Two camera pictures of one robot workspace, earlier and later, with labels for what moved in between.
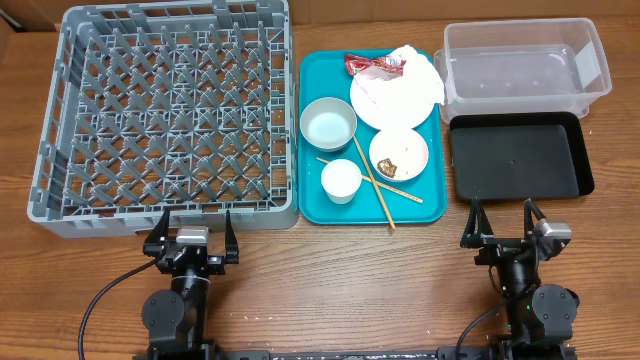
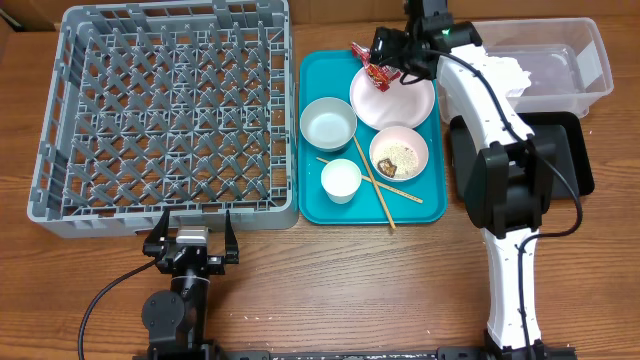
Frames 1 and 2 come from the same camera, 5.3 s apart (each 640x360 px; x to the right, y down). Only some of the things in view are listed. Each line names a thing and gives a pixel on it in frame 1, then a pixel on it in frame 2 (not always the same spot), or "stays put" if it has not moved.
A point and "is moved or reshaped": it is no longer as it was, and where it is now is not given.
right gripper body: [501, 251] to [400, 54]
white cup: [340, 179] stays put
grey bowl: [328, 123] stays put
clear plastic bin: [521, 66] stays put
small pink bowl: [404, 147] stays put
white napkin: [411, 96] to [508, 75]
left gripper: [160, 232] stays put
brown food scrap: [386, 166] stays put
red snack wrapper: [389, 66] is moved or reshaped
